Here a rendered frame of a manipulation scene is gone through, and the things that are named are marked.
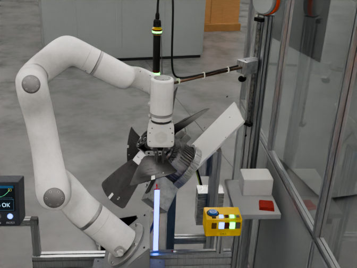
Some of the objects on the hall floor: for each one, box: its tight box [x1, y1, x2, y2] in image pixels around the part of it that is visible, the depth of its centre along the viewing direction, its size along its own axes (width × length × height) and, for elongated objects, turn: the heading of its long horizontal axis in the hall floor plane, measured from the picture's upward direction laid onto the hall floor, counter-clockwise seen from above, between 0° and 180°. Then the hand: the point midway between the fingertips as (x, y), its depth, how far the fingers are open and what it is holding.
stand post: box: [203, 147, 222, 249], centre depth 283 cm, size 4×9×115 cm, turn 179°
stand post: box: [165, 194, 176, 249], centre depth 286 cm, size 4×9×91 cm, turn 179°
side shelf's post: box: [239, 219, 253, 268], centre depth 290 cm, size 4×4×83 cm
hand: (160, 156), depth 186 cm, fingers closed
